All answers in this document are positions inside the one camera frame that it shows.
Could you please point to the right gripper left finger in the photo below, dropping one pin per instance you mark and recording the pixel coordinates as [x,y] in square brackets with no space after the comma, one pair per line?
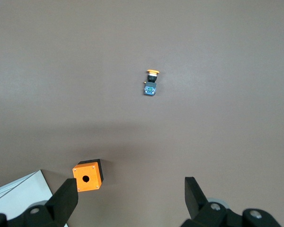
[61,203]

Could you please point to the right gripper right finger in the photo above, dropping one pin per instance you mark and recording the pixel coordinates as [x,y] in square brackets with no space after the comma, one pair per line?
[198,208]

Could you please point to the orange mushroom push button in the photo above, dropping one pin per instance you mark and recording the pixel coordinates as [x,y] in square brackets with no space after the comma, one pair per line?
[150,87]

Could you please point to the white drawer cabinet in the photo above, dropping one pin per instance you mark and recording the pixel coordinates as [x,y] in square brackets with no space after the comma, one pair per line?
[19,194]

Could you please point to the orange button enclosure box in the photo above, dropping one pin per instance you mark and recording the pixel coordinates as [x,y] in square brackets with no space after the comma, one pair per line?
[87,177]

